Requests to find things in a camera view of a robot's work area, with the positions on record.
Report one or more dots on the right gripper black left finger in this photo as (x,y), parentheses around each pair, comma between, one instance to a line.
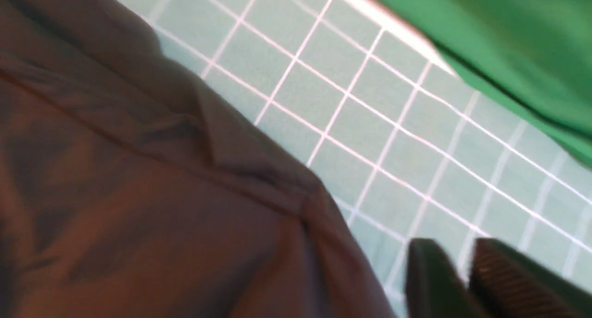
(433,288)

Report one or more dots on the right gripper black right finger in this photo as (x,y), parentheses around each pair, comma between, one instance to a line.
(508,284)

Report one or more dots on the gray long sleeve shirt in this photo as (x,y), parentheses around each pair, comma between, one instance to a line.
(131,189)

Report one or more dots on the green grid tablecloth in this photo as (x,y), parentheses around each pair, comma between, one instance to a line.
(405,148)

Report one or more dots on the green backdrop cloth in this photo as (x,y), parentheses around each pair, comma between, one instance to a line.
(533,57)

